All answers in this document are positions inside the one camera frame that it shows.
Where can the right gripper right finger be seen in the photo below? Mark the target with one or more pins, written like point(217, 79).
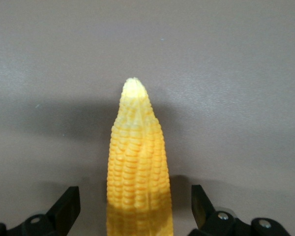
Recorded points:
point(211, 223)

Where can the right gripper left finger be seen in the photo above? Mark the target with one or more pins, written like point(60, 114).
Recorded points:
point(59, 216)

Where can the yellow corn cob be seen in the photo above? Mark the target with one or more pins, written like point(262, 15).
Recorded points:
point(137, 159)

